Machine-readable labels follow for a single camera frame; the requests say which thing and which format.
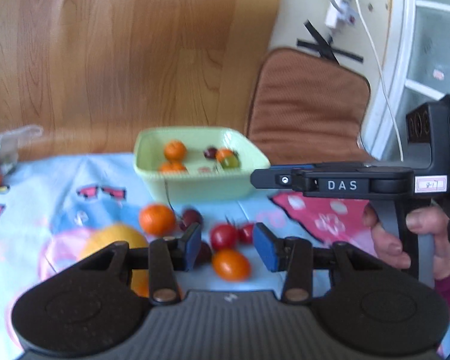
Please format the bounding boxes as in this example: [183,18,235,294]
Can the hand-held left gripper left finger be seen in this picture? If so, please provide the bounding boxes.
[75,223,203,305]

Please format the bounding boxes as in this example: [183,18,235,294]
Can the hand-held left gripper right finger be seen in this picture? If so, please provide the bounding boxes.
[253,223,384,305]

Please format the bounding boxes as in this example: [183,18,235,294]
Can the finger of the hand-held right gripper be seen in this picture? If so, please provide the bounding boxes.
[250,167,414,198]
[272,162,376,170]

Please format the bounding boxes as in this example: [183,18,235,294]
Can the red cherry tomato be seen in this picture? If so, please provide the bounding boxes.
[210,224,239,251]
[238,224,256,245]

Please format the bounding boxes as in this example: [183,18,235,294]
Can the light green square bowl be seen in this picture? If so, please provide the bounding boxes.
[134,126,272,202]

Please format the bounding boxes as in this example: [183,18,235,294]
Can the large yellow lemon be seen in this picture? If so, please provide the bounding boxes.
[80,224,151,298]

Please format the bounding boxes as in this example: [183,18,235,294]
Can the person's right hand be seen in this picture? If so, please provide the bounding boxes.
[362,202,450,283]

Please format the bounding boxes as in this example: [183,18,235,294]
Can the brown seat cushion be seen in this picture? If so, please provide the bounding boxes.
[244,47,372,164]

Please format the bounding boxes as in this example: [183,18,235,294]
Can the crossed black tape strips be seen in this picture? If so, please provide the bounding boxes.
[297,20,364,65]

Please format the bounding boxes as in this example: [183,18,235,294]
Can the printed cartoon pig blanket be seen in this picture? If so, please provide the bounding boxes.
[0,151,450,360]

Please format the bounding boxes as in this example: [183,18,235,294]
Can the wooden panel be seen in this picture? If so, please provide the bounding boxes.
[0,0,283,163]

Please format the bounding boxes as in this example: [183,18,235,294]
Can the clear plastic bag of produce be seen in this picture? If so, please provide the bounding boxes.
[0,125,44,193]

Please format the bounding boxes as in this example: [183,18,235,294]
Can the white window frame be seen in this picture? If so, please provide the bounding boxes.
[361,0,450,166]

